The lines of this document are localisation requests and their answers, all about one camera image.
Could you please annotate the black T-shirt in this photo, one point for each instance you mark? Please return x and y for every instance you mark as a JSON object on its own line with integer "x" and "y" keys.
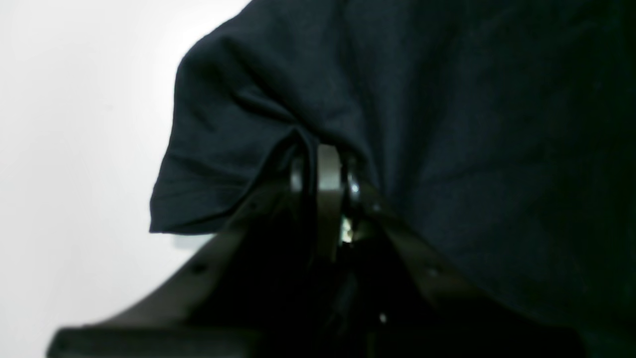
{"x": 502, "y": 131}

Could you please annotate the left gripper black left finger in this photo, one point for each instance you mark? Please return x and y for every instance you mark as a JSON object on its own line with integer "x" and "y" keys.
{"x": 227, "y": 299}

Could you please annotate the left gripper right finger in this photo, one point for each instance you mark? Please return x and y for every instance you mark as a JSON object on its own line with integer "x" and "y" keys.
{"x": 401, "y": 297}

